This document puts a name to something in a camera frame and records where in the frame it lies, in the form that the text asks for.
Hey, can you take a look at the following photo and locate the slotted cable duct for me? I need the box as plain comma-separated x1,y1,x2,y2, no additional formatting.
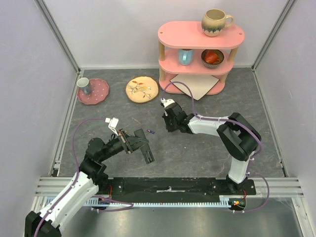
83,197,246,208

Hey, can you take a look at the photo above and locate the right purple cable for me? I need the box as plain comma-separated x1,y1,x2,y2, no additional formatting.
160,82,270,213

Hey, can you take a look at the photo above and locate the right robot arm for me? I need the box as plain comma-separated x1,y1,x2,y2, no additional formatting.
161,99,262,195

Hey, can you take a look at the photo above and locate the pink dotted plate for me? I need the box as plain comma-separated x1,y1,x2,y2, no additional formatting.
77,79,110,105

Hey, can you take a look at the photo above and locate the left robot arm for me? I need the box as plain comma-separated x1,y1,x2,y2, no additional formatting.
24,129,154,237

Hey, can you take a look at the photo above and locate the light blue mug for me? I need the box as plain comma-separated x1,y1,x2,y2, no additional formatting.
178,49,194,66

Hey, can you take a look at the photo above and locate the white square board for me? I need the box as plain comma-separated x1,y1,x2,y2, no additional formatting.
171,74,225,100

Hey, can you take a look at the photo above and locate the pink three-tier shelf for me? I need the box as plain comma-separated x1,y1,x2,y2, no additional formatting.
158,21,245,95

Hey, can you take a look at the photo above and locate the grey small cup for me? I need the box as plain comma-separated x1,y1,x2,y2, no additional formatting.
77,78,92,95

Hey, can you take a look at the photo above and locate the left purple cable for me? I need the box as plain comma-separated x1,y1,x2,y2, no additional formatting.
33,118,134,237

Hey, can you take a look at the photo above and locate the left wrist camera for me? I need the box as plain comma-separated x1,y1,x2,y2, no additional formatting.
105,117,119,136

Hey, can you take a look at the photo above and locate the black remote control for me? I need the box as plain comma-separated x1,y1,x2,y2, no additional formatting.
134,129,155,164

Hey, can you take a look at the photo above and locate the purple cable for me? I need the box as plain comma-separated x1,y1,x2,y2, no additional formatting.
160,82,270,213
33,118,134,237

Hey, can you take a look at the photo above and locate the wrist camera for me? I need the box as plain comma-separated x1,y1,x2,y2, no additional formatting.
105,117,119,136
160,98,177,111

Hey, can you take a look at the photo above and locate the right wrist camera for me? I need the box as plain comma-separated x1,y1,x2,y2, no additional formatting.
160,98,177,111

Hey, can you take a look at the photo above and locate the beige ceramic mug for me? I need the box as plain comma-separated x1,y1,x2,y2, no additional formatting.
201,9,234,37

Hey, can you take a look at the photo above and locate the orange cup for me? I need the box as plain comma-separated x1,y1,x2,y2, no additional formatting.
204,50,221,64

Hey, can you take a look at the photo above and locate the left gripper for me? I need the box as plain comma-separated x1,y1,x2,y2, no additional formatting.
99,128,149,161

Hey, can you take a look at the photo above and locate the yellow bird plate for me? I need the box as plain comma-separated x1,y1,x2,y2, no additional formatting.
125,76,159,103

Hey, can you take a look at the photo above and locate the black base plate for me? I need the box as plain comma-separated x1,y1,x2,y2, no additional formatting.
97,177,256,203

